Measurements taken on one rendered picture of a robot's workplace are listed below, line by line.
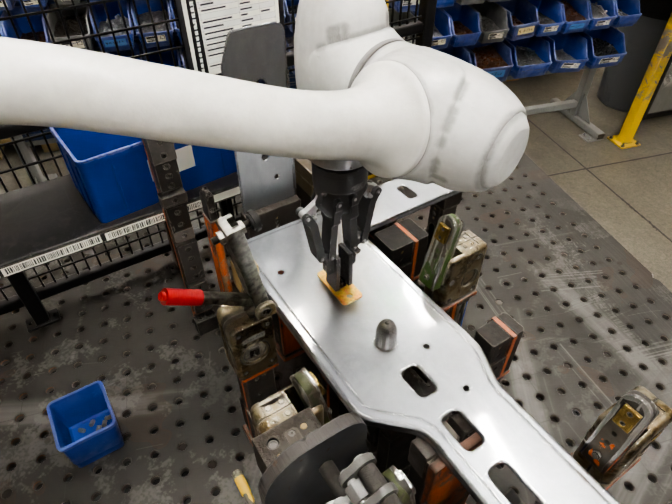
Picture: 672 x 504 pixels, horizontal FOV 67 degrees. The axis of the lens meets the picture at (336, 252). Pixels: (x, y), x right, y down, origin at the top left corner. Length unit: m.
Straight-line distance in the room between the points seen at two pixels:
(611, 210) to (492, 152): 2.54
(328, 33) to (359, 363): 0.44
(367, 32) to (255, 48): 0.34
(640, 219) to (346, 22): 2.55
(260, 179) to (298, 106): 0.58
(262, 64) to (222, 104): 0.49
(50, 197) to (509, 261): 1.06
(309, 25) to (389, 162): 0.18
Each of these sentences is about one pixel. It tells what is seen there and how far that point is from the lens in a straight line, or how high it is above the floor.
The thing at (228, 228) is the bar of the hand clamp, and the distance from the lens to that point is 0.63.
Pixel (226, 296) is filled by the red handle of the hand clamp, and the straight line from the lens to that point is 0.71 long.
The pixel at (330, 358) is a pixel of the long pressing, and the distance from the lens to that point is 0.75.
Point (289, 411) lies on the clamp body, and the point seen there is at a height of 1.07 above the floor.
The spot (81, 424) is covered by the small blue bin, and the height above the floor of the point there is 0.70.
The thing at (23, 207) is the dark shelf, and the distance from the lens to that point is 1.12.
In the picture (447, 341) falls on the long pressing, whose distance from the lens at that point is 0.79.
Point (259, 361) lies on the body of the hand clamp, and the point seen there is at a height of 0.96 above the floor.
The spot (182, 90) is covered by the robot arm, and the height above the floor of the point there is 1.45.
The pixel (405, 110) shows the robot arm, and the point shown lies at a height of 1.42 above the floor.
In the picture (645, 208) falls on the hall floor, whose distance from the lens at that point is 3.07.
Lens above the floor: 1.61
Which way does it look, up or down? 43 degrees down
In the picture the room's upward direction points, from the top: straight up
